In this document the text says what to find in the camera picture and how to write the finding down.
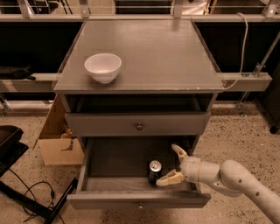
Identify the black object on rail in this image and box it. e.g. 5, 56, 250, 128
0, 66, 36, 81

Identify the black chair base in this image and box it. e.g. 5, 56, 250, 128
0, 125, 79, 224

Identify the grey upper drawer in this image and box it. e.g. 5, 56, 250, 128
65, 112, 210, 137

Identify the white cable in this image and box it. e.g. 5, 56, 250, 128
222, 11, 249, 91

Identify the open grey middle drawer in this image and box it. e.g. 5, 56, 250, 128
67, 136, 211, 209

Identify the grey drawer cabinet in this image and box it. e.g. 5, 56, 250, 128
52, 18, 225, 138

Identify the cardboard box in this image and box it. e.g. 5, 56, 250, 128
38, 95, 84, 165

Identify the black floor cable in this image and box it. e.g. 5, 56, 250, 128
8, 167, 67, 224

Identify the grey metal rail frame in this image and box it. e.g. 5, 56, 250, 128
1, 0, 280, 93

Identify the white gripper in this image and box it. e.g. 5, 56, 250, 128
156, 143, 201, 186

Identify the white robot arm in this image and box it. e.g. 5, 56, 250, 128
156, 144, 280, 224

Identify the blue pepsi can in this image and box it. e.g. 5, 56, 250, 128
148, 160, 162, 184

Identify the white ceramic bowl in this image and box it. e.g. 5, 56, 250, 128
84, 53, 122, 84

